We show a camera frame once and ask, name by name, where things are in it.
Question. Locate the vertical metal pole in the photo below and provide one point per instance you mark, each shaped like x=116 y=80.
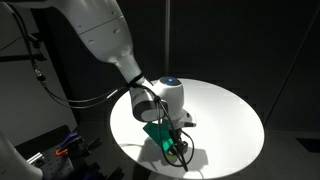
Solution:
x=167 y=35

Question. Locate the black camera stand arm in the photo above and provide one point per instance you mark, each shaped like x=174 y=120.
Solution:
x=36 y=40

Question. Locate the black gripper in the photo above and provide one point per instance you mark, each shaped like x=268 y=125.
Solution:
x=179 y=146

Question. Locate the perforated metal breadboard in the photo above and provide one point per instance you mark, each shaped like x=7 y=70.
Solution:
x=56 y=167

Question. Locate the orange handled clamp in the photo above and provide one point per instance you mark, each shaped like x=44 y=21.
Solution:
x=61 y=152

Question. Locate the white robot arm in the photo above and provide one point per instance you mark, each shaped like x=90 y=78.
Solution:
x=103 y=30

